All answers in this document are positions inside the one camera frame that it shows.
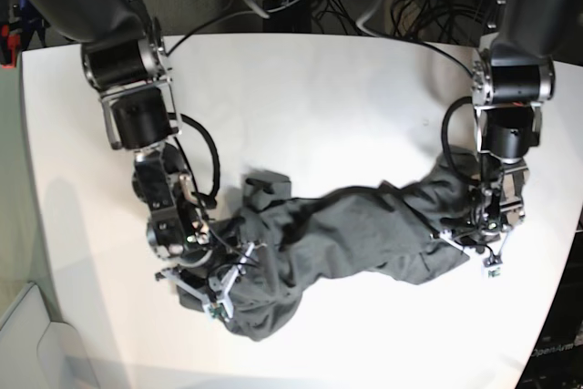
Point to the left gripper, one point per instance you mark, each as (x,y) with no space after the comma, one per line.
(486,239)

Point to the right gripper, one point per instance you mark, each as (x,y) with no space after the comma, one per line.
(211,286)

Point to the dark grey t-shirt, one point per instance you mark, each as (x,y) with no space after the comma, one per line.
(384,229)

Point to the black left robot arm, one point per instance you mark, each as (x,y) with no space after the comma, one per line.
(513,77)

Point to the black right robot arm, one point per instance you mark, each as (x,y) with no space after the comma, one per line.
(124,58)

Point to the red and black clamp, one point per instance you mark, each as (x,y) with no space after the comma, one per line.
(10,46)

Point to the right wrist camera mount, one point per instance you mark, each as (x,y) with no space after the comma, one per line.
(225,314)

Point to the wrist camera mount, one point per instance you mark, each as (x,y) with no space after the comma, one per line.
(491,267)
(225,314)

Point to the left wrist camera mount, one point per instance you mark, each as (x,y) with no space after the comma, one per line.
(491,267)

